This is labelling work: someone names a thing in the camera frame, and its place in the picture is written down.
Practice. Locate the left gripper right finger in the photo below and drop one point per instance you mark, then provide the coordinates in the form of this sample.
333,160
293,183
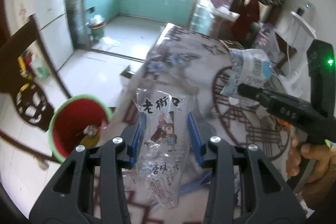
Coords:
245,186

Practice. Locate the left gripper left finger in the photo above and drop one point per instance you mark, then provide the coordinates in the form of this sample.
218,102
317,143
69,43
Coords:
88,186

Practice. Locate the blue white wrapper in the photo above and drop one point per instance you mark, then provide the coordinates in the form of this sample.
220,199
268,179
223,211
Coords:
251,67

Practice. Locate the clear printed snack bag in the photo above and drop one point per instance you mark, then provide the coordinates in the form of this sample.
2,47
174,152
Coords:
163,145

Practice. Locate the red green-rimmed trash bin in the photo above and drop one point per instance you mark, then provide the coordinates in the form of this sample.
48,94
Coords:
69,121

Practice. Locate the green kitchen trash bin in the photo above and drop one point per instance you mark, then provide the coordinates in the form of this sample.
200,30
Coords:
96,26

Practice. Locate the teal kitchen cabinets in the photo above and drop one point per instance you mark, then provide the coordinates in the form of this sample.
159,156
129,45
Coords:
169,11

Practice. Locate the purple label water bottle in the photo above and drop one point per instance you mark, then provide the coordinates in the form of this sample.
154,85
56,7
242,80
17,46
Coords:
265,37

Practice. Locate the dark carved wooden chair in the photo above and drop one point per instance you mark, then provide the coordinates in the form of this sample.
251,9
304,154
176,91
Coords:
29,100

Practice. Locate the floral patterned tablecloth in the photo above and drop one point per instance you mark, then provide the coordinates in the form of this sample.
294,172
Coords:
182,59

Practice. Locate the white wall shelf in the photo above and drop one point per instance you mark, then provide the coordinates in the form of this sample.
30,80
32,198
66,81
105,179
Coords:
297,27

